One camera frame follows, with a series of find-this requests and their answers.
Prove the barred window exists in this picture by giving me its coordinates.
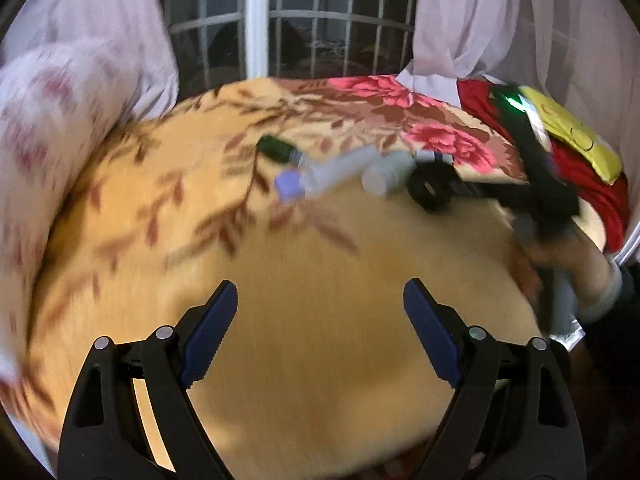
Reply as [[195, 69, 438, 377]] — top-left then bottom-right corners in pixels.
[[152, 0, 418, 101]]

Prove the floral rolled quilt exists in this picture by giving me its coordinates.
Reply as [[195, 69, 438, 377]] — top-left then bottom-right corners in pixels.
[[0, 40, 146, 381]]

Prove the person's right hand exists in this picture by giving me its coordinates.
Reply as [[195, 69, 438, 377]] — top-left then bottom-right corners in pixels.
[[522, 232, 615, 307]]

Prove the person's right forearm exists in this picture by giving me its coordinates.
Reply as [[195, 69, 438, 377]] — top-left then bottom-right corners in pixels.
[[575, 262, 640, 376]]

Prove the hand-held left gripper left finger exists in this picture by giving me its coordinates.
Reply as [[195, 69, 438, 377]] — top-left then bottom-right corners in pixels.
[[59, 280, 238, 480]]

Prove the yellow floral blanket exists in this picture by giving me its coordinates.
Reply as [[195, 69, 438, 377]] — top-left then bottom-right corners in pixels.
[[0, 74, 621, 471]]

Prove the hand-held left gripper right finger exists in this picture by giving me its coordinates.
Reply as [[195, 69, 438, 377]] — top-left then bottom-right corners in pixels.
[[403, 278, 587, 480]]

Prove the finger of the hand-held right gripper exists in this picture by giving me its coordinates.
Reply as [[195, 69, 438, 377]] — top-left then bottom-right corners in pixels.
[[457, 179, 531, 208], [414, 149, 453, 167]]

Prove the white jar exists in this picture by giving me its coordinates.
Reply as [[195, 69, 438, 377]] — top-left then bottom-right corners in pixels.
[[361, 152, 416, 196]]

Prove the black round compact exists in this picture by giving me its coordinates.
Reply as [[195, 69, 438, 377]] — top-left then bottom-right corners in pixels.
[[406, 162, 463, 215]]

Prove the dark green bottle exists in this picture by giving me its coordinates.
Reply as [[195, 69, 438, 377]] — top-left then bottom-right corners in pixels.
[[256, 135, 303, 166]]

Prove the red cloth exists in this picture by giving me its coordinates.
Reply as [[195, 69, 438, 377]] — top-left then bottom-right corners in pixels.
[[457, 79, 631, 253]]

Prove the small purple case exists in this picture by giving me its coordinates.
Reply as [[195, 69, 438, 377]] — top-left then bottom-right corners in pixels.
[[274, 169, 307, 203]]

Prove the yellow pillow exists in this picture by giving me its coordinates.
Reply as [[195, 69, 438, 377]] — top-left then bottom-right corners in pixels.
[[517, 85, 623, 185]]

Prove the white curtain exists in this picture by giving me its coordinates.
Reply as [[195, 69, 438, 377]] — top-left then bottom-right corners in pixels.
[[0, 0, 180, 121], [397, 0, 640, 261]]

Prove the white tube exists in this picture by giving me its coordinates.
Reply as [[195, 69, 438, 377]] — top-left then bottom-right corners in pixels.
[[302, 147, 381, 198]]

